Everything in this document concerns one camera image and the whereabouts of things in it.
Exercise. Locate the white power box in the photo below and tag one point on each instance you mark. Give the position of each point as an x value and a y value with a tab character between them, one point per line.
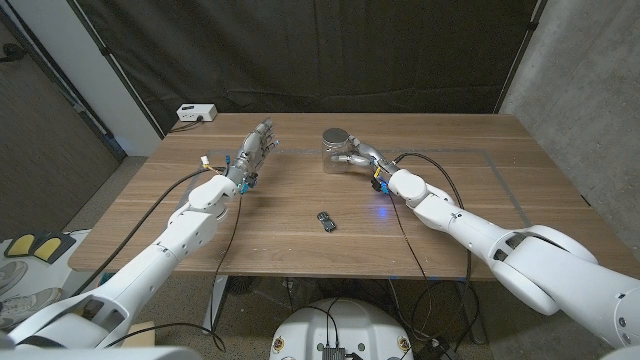
196	112

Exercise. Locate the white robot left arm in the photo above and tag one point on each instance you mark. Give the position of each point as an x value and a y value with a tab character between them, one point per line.
180	235

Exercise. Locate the small dark toy car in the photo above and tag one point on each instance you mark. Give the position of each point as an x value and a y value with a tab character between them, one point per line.
326	222

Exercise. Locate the grey metal table leg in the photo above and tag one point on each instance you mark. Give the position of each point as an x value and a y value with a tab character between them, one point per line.
472	320
215	300

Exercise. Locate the silver metal jar lid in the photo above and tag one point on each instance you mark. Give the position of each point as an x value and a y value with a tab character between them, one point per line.
335	135

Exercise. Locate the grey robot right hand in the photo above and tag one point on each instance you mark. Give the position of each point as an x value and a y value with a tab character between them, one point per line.
375	156

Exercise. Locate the clear glass jar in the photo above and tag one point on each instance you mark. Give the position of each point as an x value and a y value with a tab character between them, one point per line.
334	150

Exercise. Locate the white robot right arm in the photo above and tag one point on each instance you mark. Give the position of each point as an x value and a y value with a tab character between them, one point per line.
525	260

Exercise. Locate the black backdrop stand pole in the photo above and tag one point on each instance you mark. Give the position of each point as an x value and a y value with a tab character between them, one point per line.
519	57
104	50

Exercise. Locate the grey sneaker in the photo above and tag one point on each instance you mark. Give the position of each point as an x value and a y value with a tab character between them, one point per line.
25	305
10	275

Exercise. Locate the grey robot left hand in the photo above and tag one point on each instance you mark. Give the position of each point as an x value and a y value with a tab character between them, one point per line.
252	152

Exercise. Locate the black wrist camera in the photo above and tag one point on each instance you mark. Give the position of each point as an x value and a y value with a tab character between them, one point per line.
252	179
375	184

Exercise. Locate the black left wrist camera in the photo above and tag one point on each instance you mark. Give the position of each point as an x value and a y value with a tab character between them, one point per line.
252	179

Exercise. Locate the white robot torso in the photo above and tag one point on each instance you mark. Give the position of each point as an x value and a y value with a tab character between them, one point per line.
350	325

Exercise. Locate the black floor device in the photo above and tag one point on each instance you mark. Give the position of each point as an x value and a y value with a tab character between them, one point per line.
435	348

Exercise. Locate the brown cardboard piece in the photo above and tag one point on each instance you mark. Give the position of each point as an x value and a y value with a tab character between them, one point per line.
140	332

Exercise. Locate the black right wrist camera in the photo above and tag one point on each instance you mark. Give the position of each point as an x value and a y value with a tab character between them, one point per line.
375	184

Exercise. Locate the black backdrop curtain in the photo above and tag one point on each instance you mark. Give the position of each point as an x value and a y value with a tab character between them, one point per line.
320	50

